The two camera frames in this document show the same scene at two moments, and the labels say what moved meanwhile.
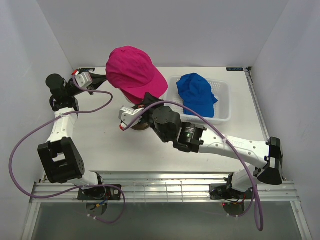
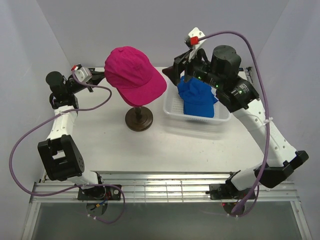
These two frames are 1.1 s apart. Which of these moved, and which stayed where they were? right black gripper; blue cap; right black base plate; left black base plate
Moved: right black gripper
Stayed: left black base plate; blue cap; right black base plate
